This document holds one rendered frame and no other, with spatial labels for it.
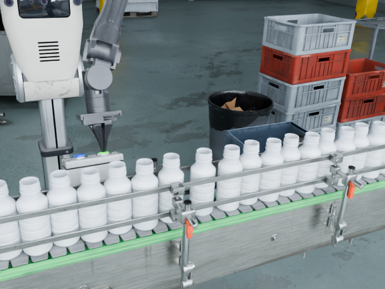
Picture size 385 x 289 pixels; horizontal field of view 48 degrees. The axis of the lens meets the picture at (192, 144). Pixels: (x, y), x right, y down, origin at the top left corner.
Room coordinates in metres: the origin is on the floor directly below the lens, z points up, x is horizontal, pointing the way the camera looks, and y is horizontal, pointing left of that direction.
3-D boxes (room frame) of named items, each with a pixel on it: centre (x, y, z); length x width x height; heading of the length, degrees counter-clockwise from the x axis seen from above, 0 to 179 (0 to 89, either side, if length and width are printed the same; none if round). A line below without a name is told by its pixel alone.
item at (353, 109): (3.85, -1.46, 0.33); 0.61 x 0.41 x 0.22; 118
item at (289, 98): (3.45, -0.87, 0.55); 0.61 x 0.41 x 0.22; 123
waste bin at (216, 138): (2.81, -0.32, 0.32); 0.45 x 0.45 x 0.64
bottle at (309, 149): (1.03, -0.31, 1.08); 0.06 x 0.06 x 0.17
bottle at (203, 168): (0.90, -0.03, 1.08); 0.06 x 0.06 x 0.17
